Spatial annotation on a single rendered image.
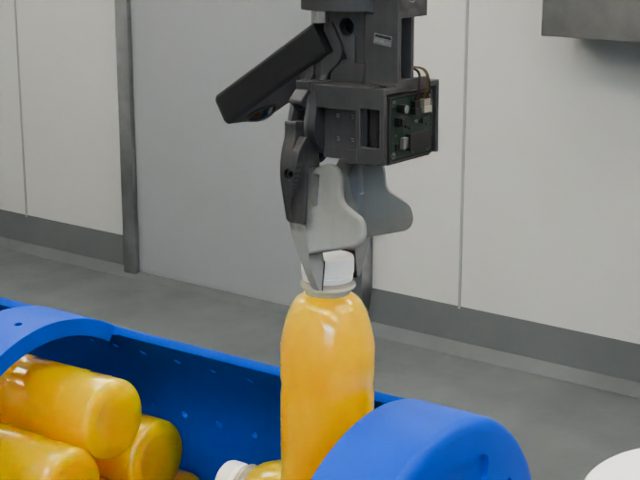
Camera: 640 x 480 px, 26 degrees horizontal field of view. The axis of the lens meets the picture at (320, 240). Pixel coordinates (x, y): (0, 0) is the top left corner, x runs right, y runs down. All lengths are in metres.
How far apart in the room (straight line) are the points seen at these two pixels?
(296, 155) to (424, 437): 0.21
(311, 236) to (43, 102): 5.26
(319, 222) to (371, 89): 0.11
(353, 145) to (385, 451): 0.21
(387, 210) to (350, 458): 0.18
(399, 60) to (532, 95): 3.72
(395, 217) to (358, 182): 0.04
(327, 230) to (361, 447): 0.15
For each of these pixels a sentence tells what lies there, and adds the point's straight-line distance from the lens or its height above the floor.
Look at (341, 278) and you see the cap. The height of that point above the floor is 1.33.
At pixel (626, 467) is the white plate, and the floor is 1.04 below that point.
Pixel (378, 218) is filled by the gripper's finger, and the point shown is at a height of 1.37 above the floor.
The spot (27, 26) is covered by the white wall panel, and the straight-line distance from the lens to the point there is 6.23.
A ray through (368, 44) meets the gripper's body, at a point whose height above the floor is 1.50.
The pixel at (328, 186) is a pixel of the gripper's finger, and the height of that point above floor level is 1.40.
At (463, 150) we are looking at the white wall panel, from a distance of 4.82.
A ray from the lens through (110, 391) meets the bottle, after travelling 1.20.
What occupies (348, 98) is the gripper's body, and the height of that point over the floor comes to 1.46.
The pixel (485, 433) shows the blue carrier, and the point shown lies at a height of 1.21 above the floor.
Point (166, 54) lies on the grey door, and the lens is 5.57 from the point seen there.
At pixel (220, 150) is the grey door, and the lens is 5.44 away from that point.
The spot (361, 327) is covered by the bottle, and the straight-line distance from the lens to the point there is 1.02.
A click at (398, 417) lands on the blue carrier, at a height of 1.23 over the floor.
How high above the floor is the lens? 1.60
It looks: 14 degrees down
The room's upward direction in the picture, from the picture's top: straight up
